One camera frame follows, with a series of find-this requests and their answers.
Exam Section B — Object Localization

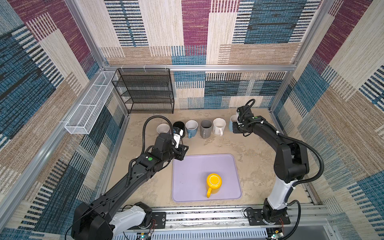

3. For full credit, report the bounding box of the light blue mug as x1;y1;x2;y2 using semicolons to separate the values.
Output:
229;115;238;133

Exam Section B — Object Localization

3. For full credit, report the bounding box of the white mug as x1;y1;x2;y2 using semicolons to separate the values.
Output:
213;118;226;137

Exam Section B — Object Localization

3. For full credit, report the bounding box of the black mug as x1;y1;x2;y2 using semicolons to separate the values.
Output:
173;121;186;139

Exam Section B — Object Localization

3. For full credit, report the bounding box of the lavender purple mug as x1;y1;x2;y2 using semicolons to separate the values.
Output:
157;123;171;134

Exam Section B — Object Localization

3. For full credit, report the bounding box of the teal blue patterned mug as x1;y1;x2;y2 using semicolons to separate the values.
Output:
185;120;199;139

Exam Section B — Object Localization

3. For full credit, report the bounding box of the grey mug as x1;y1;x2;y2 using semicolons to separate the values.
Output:
200;120;213;139

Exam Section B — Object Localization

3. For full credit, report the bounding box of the yellow mug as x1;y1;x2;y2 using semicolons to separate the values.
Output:
206;174;223;198

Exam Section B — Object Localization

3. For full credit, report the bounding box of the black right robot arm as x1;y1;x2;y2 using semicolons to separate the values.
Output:
233;105;309;225

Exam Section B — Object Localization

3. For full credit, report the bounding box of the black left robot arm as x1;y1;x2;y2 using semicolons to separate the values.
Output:
67;134;189;240

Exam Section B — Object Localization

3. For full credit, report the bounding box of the lavender silicone tray mat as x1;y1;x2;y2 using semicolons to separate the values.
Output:
172;154;243;203

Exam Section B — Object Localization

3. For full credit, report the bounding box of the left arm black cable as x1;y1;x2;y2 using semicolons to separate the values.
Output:
127;115;175;169

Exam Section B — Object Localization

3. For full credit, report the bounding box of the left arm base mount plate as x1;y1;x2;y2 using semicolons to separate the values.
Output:
124;212;167;231

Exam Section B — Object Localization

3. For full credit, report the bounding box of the black wire mesh shelf rack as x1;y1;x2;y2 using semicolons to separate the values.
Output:
112;68;175;114

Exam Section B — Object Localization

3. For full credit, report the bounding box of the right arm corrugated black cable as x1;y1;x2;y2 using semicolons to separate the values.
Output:
239;98;325;184

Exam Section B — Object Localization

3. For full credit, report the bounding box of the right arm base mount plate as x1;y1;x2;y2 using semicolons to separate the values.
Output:
243;208;291;226

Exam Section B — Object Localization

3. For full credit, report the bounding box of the white wire mesh basket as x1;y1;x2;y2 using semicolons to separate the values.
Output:
65;71;115;135

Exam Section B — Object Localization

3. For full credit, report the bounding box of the aluminium front rail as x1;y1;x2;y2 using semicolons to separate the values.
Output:
113;204;339;240

